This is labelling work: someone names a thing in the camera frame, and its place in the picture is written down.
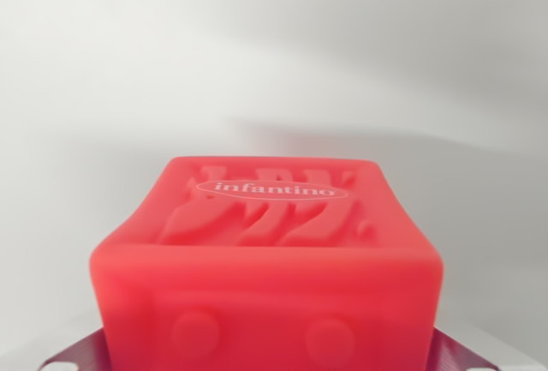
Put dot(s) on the black-padded silver gripper left finger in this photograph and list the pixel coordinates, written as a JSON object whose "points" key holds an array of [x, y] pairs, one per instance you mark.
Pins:
{"points": [[73, 351]]}

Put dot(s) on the black-padded silver gripper right finger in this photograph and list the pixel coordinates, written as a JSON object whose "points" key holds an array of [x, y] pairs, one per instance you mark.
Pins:
{"points": [[460, 356]]}

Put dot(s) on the red silicone infantino cube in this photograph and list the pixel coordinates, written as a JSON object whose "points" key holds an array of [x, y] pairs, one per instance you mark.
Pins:
{"points": [[265, 285]]}

